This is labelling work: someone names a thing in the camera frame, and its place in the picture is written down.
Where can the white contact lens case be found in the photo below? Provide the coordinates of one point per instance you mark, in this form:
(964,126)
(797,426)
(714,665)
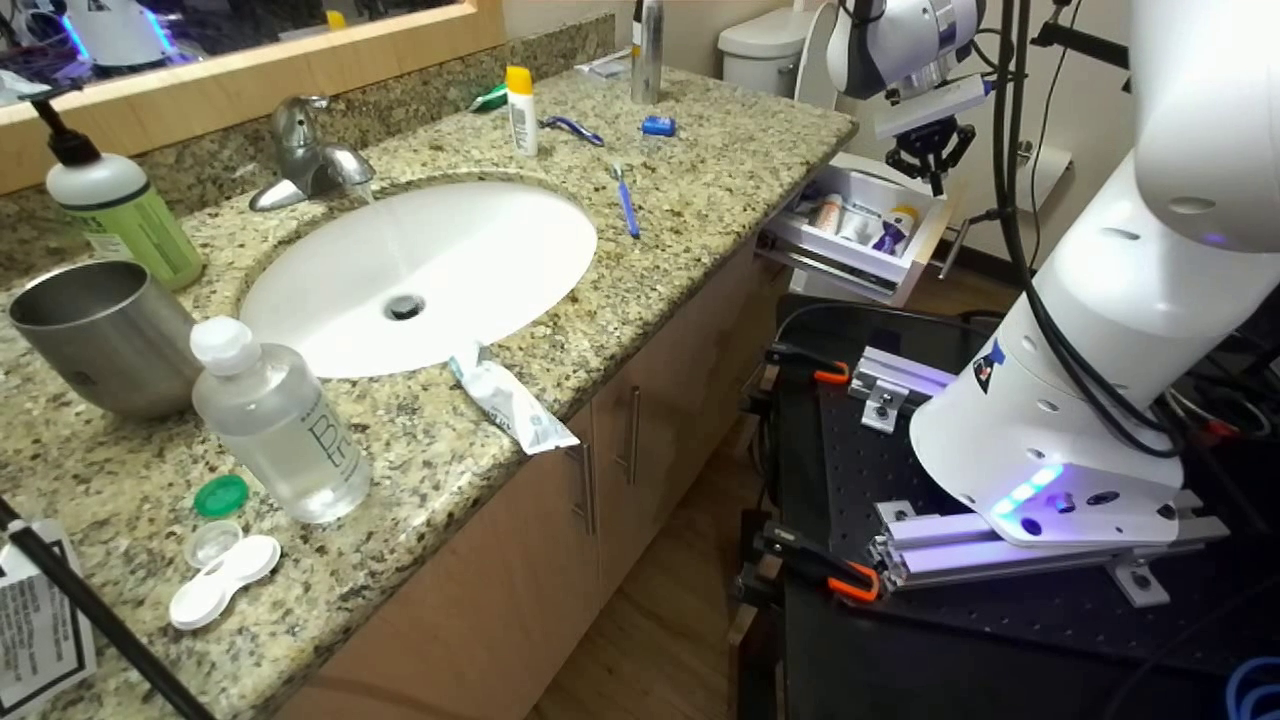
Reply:
(220,587)

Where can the chrome faucet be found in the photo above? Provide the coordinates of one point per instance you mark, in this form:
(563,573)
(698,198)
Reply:
(314,167)

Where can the white printed box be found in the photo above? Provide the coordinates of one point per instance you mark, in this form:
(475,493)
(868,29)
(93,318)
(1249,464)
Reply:
(43,625)

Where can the steel cup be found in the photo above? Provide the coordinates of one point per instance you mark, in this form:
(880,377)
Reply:
(106,343)

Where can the green soap dispenser bottle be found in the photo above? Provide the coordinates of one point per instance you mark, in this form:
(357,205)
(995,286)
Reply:
(135,220)

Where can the silver spray can orange cap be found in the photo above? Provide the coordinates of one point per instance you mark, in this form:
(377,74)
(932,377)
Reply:
(648,53)

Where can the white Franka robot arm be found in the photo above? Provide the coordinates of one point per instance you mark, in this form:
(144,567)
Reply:
(1134,334)

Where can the small green object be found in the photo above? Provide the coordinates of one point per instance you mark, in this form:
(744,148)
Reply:
(491,96)

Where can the white toilet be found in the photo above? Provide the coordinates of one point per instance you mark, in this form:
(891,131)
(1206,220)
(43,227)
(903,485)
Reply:
(767,46)

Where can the blue pen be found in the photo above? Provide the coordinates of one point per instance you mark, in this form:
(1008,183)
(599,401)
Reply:
(624,211)

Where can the crumpled white tube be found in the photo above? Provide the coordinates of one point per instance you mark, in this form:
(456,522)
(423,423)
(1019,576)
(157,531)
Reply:
(514,407)

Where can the white orange thinkbaby tube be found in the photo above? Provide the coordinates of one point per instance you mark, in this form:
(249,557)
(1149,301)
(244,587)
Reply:
(827,218)

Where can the white sink basin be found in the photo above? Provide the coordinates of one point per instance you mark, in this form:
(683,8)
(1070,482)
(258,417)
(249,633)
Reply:
(443,252)

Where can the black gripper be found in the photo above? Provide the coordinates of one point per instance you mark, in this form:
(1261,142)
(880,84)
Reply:
(932,146)

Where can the orange clamp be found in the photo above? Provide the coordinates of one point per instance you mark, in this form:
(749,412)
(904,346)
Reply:
(853,587)
(831,374)

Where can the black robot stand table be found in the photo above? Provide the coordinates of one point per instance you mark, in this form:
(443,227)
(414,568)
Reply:
(932,640)

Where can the wood framed mirror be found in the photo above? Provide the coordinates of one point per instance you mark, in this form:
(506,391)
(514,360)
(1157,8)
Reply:
(264,74)

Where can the white drawer with wood front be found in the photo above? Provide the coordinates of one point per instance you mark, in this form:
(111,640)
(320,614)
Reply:
(853,260)

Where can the clear plastic packet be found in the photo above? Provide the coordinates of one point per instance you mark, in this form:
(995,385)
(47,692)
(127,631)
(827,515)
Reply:
(607,60)

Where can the small white stick yellow cap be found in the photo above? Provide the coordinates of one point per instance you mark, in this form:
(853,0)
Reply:
(523,122)

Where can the blue bottle cap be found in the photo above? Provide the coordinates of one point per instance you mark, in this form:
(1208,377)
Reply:
(656,126)

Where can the dark blue razor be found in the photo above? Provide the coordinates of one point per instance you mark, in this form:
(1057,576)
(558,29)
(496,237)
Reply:
(579,131)

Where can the wooden vanity cabinet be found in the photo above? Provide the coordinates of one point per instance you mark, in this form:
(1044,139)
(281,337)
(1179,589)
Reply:
(506,602)

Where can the green capped lens cup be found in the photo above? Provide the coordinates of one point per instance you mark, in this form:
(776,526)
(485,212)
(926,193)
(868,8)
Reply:
(220,499)

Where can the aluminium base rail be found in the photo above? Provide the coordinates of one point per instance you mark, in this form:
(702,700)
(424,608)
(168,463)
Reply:
(984,547)

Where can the clear plastic bottle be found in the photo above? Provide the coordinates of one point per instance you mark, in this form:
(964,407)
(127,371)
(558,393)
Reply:
(281,442)

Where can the purple toothpaste tube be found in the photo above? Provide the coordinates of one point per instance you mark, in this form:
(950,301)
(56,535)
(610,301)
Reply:
(891,240)

